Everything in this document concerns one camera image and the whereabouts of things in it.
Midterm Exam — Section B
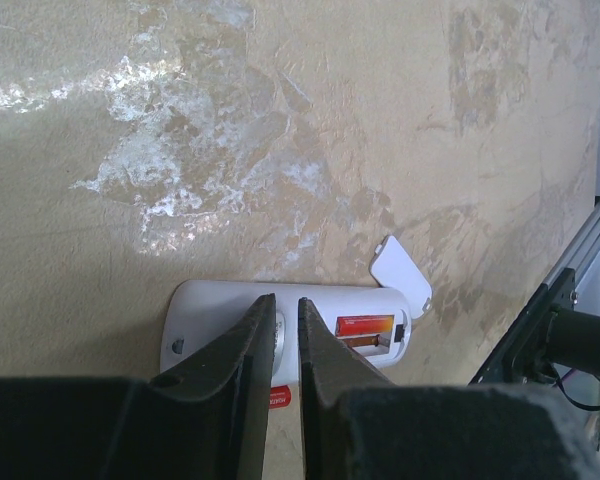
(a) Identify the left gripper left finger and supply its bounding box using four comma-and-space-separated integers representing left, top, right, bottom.
0, 294, 276, 479

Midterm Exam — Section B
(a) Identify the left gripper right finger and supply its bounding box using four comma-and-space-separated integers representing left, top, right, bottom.
298, 298, 600, 479

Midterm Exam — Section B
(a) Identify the red battery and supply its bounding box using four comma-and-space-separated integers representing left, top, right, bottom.
335, 315, 394, 337
269, 385, 292, 409

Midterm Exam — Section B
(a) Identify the white remote control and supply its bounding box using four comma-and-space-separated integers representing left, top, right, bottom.
159, 280, 412, 386

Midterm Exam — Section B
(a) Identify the white battery cover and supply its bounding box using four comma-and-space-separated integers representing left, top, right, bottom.
369, 235, 433, 319

